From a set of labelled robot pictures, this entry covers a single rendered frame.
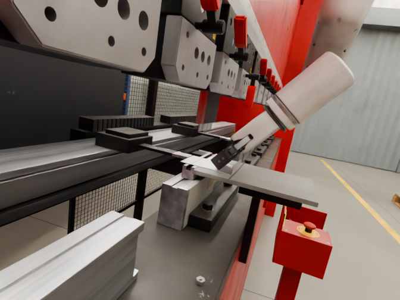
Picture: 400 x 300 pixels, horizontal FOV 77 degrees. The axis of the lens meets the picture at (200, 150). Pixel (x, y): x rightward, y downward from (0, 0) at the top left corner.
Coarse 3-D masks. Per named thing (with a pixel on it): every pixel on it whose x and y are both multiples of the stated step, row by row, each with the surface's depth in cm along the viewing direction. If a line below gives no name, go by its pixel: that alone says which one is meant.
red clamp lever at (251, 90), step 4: (248, 76) 72; (252, 76) 72; (256, 76) 71; (252, 80) 72; (252, 84) 72; (248, 88) 73; (252, 88) 72; (248, 92) 73; (252, 92) 72; (248, 96) 73; (252, 96) 73; (248, 100) 73; (252, 100) 73; (248, 104) 73; (252, 104) 74
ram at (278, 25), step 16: (224, 0) 46; (256, 0) 67; (272, 0) 90; (288, 0) 136; (256, 16) 71; (272, 16) 98; (288, 16) 155; (272, 32) 107; (288, 32) 180; (256, 48) 82; (272, 48) 118; (288, 48) 215
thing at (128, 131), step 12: (96, 132) 69; (108, 132) 69; (120, 132) 67; (132, 132) 70; (144, 132) 73; (96, 144) 69; (108, 144) 68; (120, 144) 66; (132, 144) 67; (144, 144) 71; (180, 156) 65
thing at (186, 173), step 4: (204, 156) 71; (208, 156) 74; (212, 156) 73; (184, 164) 59; (188, 164) 60; (184, 168) 59; (188, 168) 60; (192, 168) 58; (184, 172) 59; (188, 172) 59; (192, 172) 58; (184, 176) 59; (188, 176) 59; (192, 176) 58
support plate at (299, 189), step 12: (204, 168) 58; (240, 168) 64; (252, 168) 66; (264, 168) 68; (228, 180) 54; (240, 180) 54; (252, 180) 55; (264, 180) 57; (276, 180) 58; (288, 180) 60; (300, 180) 62; (264, 192) 51; (276, 192) 51; (288, 192) 51; (300, 192) 53; (312, 192) 54; (312, 204) 48
